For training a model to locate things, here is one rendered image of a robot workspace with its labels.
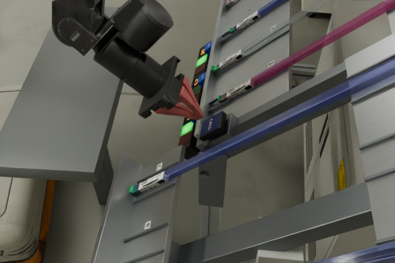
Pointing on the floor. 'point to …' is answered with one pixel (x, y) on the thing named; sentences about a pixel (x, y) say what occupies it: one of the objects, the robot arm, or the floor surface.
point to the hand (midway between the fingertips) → (197, 114)
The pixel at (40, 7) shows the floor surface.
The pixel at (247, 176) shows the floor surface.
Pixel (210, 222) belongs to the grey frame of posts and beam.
